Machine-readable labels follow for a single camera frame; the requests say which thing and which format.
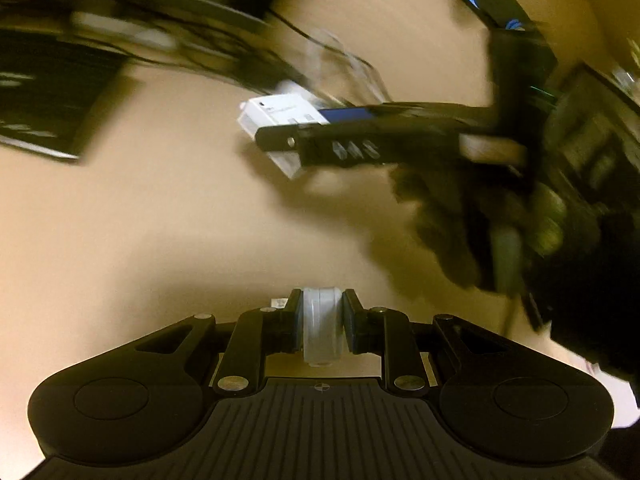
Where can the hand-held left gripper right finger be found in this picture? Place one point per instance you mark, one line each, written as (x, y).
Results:
(348, 327)

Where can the black flat panel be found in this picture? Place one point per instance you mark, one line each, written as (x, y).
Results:
(55, 95)

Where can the white round plastic roll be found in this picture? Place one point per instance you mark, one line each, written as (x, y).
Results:
(322, 325)

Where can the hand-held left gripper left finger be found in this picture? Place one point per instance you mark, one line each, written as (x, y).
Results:
(298, 327)

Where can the white rectangular adapter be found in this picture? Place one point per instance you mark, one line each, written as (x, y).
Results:
(280, 112)

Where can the white power strip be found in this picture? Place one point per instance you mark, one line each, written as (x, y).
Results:
(120, 30)

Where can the clear plastic holder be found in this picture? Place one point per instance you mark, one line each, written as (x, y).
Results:
(350, 67)

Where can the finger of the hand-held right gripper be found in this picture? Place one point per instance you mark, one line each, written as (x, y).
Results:
(350, 114)
(350, 142)

